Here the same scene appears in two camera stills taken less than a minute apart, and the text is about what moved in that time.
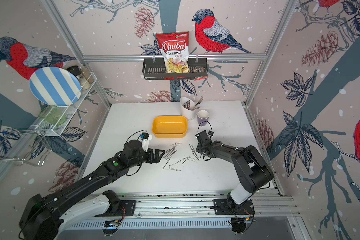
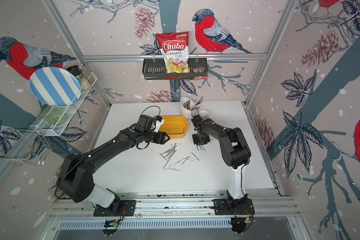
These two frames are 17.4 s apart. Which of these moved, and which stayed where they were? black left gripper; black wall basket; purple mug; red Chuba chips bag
Moved: black left gripper
Stayed: black wall basket; red Chuba chips bag; purple mug
